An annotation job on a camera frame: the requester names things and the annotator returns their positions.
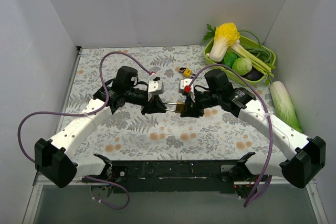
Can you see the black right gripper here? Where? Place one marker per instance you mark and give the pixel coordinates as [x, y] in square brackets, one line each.
[192, 103]

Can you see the pale celery stalks toy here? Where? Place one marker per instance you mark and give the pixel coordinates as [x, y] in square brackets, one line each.
[256, 63]

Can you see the green long beans toy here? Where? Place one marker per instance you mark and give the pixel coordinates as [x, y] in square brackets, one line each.
[258, 51]

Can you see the green parsley leaf toy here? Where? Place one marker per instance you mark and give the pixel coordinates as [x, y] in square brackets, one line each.
[210, 33]

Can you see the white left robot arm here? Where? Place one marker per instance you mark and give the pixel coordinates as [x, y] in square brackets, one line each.
[55, 158]

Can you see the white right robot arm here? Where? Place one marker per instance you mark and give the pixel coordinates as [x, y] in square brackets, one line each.
[302, 157]

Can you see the small yellow padlock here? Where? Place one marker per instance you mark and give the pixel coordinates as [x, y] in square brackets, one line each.
[186, 72]

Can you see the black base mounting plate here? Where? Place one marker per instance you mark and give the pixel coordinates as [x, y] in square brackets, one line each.
[182, 176]

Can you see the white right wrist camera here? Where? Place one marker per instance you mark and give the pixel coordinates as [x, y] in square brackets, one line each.
[187, 89]

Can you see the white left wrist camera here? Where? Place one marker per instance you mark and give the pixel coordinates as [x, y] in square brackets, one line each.
[155, 86]

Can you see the yellow napa cabbage toy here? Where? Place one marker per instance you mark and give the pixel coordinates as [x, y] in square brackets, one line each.
[225, 36]

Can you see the purple eggplant toy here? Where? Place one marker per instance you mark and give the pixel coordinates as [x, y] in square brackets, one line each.
[253, 75]

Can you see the green napa cabbage toy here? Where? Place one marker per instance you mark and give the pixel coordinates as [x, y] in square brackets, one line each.
[284, 107]

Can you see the large brass padlock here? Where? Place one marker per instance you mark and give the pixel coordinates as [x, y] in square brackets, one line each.
[178, 107]

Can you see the green plastic basket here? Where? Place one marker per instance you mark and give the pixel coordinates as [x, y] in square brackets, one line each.
[246, 41]

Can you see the dark green vegetable toy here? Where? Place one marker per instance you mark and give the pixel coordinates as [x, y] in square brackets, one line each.
[229, 59]

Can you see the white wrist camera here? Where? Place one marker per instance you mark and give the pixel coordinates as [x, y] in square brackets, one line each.
[187, 89]
[155, 86]

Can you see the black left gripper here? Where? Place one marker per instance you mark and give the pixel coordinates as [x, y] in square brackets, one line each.
[150, 103]

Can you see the round green cabbage toy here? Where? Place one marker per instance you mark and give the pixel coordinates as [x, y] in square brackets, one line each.
[242, 66]

